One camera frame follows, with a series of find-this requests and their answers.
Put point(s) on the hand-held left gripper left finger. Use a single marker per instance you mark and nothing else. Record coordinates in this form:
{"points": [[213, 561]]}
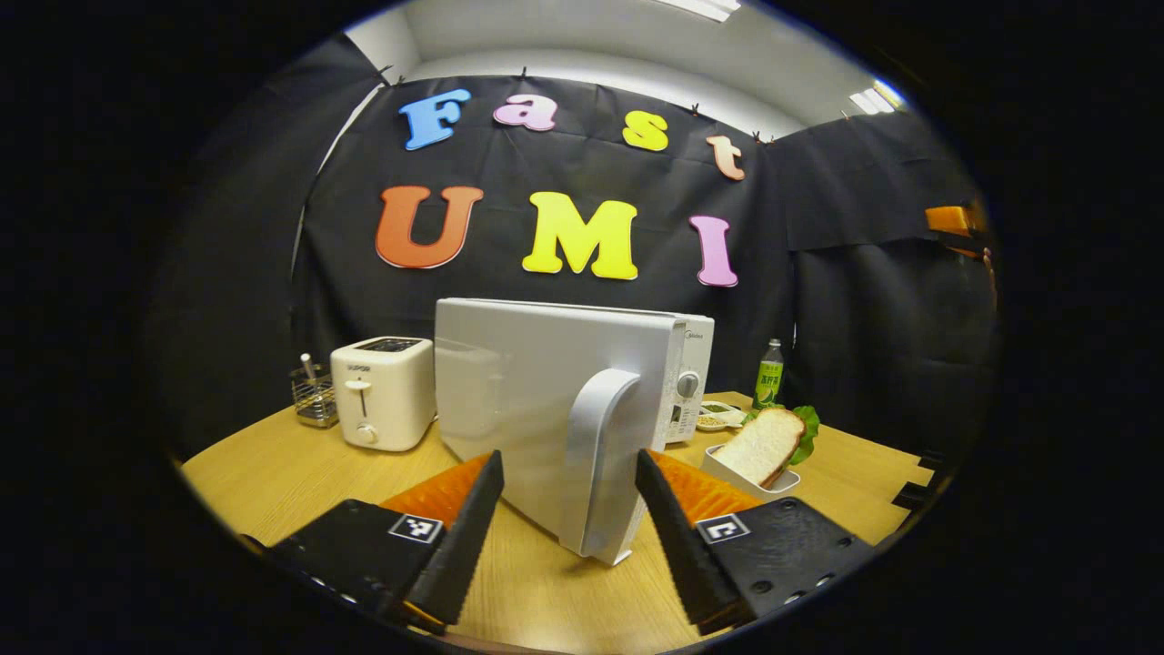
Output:
{"points": [[455, 546]]}

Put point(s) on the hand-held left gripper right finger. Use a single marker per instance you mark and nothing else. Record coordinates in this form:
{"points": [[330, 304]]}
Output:
{"points": [[687, 555]]}

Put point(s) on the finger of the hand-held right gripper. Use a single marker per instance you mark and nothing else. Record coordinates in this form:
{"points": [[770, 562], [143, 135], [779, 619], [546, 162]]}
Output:
{"points": [[950, 220]]}

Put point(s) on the bread and lettuce sandwich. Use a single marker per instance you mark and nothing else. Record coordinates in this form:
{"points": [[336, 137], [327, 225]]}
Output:
{"points": [[759, 446]]}

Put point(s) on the white microwave oven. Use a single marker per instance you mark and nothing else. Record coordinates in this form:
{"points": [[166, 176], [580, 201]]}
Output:
{"points": [[518, 391]]}

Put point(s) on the white rectangular tray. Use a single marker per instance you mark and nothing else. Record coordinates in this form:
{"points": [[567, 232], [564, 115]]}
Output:
{"points": [[727, 478]]}

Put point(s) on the white divided grain dish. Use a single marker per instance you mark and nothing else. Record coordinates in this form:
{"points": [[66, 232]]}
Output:
{"points": [[714, 421]]}

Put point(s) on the small ceiling light panel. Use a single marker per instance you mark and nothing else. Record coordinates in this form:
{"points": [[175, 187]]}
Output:
{"points": [[875, 98]]}

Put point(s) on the white toaster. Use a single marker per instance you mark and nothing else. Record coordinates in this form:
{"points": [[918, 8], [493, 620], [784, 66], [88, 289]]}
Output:
{"points": [[391, 400]]}

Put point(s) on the green label drink bottle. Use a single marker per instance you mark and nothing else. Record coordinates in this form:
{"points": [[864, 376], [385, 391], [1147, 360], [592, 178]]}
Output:
{"points": [[769, 377]]}

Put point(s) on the long ceiling light panel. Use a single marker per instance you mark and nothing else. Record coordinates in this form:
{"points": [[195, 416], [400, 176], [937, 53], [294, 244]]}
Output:
{"points": [[700, 7]]}

